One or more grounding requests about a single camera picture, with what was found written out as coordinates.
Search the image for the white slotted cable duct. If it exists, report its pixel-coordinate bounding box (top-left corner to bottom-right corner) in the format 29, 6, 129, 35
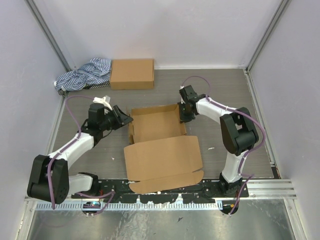
36, 201, 224, 211

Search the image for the aluminium corner post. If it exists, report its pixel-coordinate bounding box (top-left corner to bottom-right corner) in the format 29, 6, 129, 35
244, 0, 291, 72
25, 0, 72, 72

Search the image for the aluminium front frame rail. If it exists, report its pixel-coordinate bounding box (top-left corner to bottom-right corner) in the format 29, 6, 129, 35
24, 178, 298, 201

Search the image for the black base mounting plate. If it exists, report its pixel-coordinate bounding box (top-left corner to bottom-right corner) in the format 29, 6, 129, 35
85, 179, 249, 204

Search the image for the right aluminium corner post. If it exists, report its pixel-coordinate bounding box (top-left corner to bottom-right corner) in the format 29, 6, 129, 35
244, 0, 291, 72

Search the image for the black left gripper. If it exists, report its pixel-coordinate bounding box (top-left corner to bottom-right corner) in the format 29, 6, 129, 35
100, 105, 134, 131

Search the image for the blue white striped cloth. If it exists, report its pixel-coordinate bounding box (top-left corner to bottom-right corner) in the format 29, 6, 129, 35
53, 58, 112, 96

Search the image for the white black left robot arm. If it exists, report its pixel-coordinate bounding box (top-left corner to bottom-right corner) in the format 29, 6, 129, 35
27, 103, 133, 205

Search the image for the closed brown cardboard box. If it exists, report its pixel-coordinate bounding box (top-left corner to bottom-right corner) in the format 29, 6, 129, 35
110, 58, 155, 90

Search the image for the brown cardboard box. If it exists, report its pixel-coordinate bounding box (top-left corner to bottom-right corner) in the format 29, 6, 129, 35
110, 58, 155, 90
124, 104, 204, 186

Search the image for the left aluminium corner post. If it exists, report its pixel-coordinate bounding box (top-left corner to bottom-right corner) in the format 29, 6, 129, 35
25, 0, 72, 72

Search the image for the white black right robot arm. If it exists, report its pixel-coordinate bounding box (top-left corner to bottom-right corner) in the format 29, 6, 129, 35
178, 85, 259, 198

